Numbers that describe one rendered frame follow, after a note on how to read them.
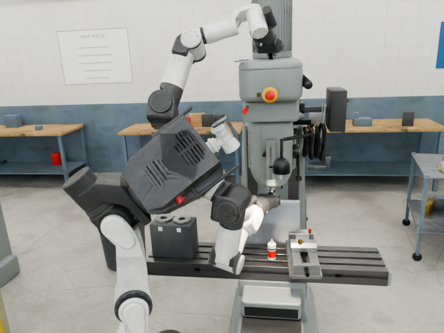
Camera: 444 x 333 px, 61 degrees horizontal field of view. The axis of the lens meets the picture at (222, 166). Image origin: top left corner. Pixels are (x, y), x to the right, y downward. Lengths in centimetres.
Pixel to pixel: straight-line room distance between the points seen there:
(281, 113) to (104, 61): 515
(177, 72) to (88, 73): 528
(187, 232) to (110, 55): 490
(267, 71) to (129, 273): 94
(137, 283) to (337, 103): 126
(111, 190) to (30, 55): 598
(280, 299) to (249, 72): 105
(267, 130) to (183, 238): 70
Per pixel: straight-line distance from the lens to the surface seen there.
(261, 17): 153
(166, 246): 200
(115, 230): 137
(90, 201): 135
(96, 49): 661
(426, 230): 391
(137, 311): 152
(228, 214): 129
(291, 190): 225
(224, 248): 141
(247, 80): 153
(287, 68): 152
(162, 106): 136
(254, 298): 189
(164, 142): 123
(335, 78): 601
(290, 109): 163
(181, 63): 146
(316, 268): 182
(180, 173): 121
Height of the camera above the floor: 193
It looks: 17 degrees down
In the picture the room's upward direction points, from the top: 3 degrees counter-clockwise
